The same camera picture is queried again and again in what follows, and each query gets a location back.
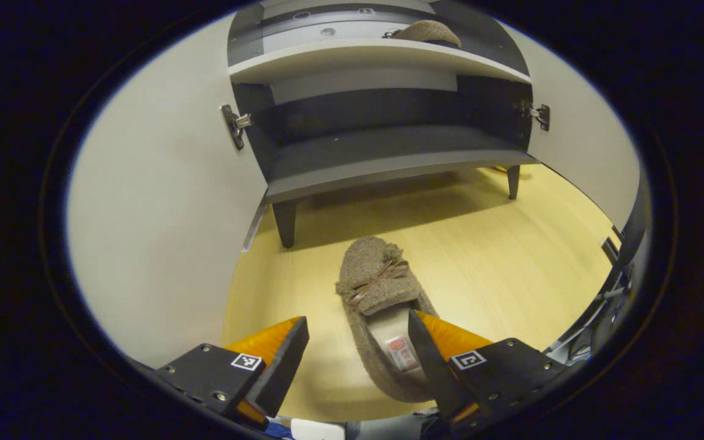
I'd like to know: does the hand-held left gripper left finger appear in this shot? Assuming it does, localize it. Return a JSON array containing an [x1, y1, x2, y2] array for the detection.
[[156, 316, 310, 428]]

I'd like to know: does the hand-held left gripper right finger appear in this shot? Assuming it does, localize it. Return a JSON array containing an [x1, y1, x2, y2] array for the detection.
[[408, 310, 567, 425]]

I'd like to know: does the brown fuzzy shoe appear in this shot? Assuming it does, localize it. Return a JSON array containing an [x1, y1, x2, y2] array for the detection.
[[335, 236, 442, 404], [383, 20, 463, 50]]

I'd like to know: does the white cabinet door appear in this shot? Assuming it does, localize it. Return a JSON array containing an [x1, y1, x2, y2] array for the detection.
[[66, 12, 268, 370], [499, 21, 642, 230]]

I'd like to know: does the white shoe cabinet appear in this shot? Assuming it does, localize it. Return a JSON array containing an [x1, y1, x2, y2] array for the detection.
[[227, 0, 540, 249]]

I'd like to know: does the metal door hinge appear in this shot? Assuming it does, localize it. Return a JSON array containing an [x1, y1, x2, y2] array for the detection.
[[519, 100, 552, 133], [221, 104, 254, 151]]

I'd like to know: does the person's clothing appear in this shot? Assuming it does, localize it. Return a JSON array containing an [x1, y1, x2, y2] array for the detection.
[[265, 408, 446, 440]]

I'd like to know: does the metal backdrop stand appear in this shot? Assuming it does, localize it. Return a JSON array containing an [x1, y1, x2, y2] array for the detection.
[[543, 266, 634, 369]]

